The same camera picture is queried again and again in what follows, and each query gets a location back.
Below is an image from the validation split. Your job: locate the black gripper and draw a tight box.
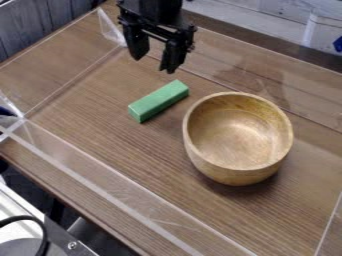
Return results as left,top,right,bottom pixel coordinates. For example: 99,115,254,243
117,0,197,74

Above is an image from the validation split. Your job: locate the green rectangular block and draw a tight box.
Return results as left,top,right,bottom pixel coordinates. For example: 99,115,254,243
129,80,190,123

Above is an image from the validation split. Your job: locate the brown wooden bowl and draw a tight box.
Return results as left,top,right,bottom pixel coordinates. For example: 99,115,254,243
182,92,294,186

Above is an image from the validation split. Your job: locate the white container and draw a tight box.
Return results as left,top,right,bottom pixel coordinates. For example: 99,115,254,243
302,9,342,56

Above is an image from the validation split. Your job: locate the blue object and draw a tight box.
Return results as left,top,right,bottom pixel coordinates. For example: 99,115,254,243
333,36,342,52

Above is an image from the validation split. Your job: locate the clear acrylic front barrier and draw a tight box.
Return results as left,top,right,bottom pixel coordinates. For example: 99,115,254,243
0,95,257,256

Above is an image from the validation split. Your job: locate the clear acrylic corner bracket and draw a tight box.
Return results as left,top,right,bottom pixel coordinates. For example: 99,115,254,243
98,8,127,47

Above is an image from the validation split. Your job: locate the grey metal bracket with screw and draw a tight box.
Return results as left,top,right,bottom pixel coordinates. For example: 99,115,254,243
44,217,99,256

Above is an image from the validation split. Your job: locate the black cable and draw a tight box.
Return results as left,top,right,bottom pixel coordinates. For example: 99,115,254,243
0,215,51,256

